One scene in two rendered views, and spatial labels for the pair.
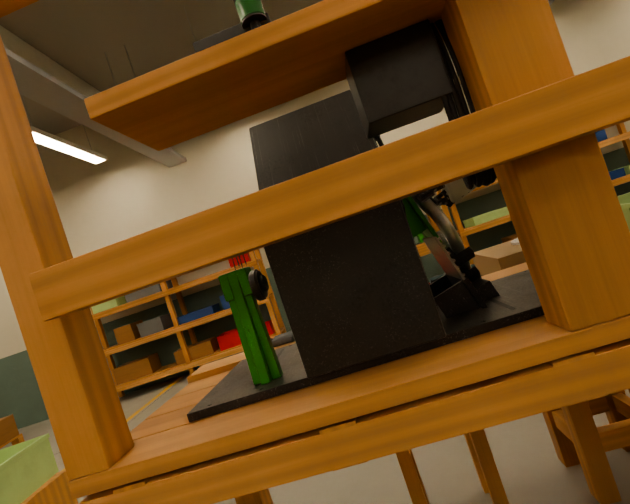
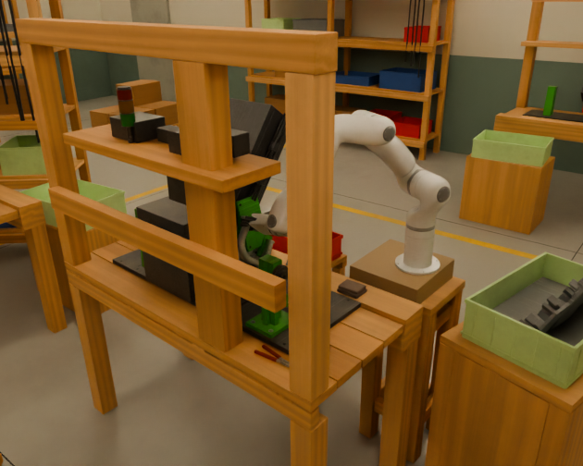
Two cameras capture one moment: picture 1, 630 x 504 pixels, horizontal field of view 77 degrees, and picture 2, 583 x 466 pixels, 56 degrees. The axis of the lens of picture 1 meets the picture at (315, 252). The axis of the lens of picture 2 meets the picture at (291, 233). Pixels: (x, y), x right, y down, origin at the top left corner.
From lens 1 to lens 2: 1.88 m
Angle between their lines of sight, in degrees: 42
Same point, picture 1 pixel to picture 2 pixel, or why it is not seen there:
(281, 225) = (112, 231)
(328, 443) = (129, 311)
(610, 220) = (217, 312)
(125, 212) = not seen: outside the picture
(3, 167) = (45, 133)
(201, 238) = (91, 216)
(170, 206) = not seen: outside the picture
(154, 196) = not seen: outside the picture
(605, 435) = (378, 404)
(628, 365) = (213, 363)
